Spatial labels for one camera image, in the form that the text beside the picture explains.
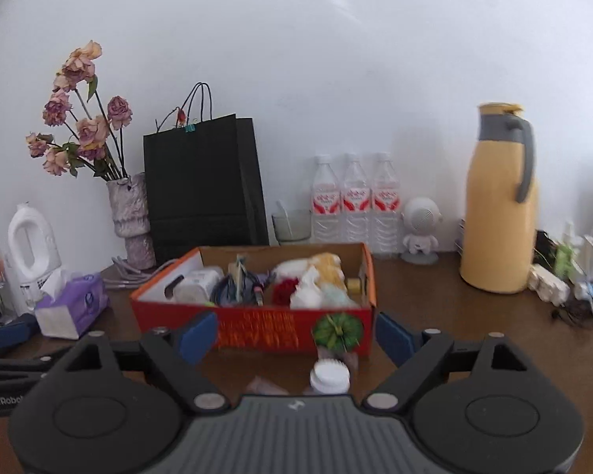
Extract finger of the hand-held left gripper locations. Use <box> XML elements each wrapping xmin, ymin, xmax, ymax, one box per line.
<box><xmin>0</xmin><ymin>313</ymin><xmax>40</xmax><ymax>356</ymax></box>
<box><xmin>0</xmin><ymin>348</ymin><xmax>75</xmax><ymax>381</ymax></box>

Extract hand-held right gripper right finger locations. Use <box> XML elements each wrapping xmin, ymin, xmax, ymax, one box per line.
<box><xmin>363</xmin><ymin>312</ymin><xmax>529</xmax><ymax>410</ymax></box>

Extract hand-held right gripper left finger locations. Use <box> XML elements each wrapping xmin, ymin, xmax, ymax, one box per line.
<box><xmin>66</xmin><ymin>311</ymin><xmax>228</xmax><ymax>414</ymax></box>

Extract black braided cable pink plug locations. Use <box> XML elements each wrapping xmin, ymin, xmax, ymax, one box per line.
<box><xmin>210</xmin><ymin>254</ymin><xmax>265</xmax><ymax>307</ymax></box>

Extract red cardboard box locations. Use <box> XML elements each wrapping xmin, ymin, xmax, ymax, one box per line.
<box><xmin>130</xmin><ymin>243</ymin><xmax>378</xmax><ymax>357</ymax></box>

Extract clear plastic bag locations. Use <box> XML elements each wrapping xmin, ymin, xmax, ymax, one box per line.
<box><xmin>321</xmin><ymin>284</ymin><xmax>359</xmax><ymax>308</ymax></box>

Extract white plastic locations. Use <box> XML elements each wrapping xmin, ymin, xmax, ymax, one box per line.
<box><xmin>289</xmin><ymin>267</ymin><xmax>327</xmax><ymax>309</ymax></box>

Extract white tissue pack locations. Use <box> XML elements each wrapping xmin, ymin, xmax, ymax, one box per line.
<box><xmin>173</xmin><ymin>267</ymin><xmax>225</xmax><ymax>304</ymax></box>

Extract purple tissue pack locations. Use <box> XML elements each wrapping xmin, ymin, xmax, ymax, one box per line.
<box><xmin>34</xmin><ymin>269</ymin><xmax>110</xmax><ymax>340</ymax></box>

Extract small clear packet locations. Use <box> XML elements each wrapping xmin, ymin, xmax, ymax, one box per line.
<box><xmin>244</xmin><ymin>376</ymin><xmax>290</xmax><ymax>397</ymax></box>

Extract white detergent bottle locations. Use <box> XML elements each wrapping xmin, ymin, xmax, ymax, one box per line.
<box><xmin>7</xmin><ymin>203</ymin><xmax>62</xmax><ymax>314</ymax></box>

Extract white and yellow plush toy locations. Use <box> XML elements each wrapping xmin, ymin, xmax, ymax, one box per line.
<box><xmin>272</xmin><ymin>253</ymin><xmax>349</xmax><ymax>292</ymax></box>

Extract white astronaut figure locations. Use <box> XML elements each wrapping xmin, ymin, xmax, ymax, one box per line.
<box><xmin>400</xmin><ymin>196</ymin><xmax>444</xmax><ymax>263</ymax></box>

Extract purple textured vase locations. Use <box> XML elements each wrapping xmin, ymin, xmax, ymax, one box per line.
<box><xmin>106</xmin><ymin>173</ymin><xmax>156</xmax><ymax>270</ymax></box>

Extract red label water bottle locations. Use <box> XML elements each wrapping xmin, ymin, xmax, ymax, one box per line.
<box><xmin>310</xmin><ymin>154</ymin><xmax>344</xmax><ymax>245</ymax></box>
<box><xmin>341</xmin><ymin>153</ymin><xmax>374</xmax><ymax>248</ymax></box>
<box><xmin>370</xmin><ymin>152</ymin><xmax>403</xmax><ymax>258</ymax></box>

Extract glass cup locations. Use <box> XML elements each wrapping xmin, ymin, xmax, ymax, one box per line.
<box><xmin>272</xmin><ymin>207</ymin><xmax>312</xmax><ymax>245</ymax></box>

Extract black paper bag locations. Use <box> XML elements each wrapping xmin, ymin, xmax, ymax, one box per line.
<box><xmin>143</xmin><ymin>82</ymin><xmax>270</xmax><ymax>265</ymax></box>

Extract yellow thermos jug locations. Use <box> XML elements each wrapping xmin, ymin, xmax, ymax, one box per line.
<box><xmin>459</xmin><ymin>103</ymin><xmax>539</xmax><ymax>293</ymax></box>

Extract white power strip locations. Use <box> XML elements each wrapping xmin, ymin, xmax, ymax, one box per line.
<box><xmin>528</xmin><ymin>263</ymin><xmax>571</xmax><ymax>306</ymax></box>

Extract green spray bottle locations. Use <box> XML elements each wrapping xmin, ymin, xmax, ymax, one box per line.
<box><xmin>553</xmin><ymin>222</ymin><xmax>576</xmax><ymax>282</ymax></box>

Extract dried pink flowers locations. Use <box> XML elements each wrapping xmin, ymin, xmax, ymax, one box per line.
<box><xmin>26</xmin><ymin>40</ymin><xmax>133</xmax><ymax>181</ymax></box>

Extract grey coiled cable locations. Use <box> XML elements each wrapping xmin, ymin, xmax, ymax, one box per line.
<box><xmin>101</xmin><ymin>256</ymin><xmax>179</xmax><ymax>291</ymax></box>

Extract black earphone cable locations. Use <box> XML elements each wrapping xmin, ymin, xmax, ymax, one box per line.
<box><xmin>563</xmin><ymin>301</ymin><xmax>593</xmax><ymax>327</ymax></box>

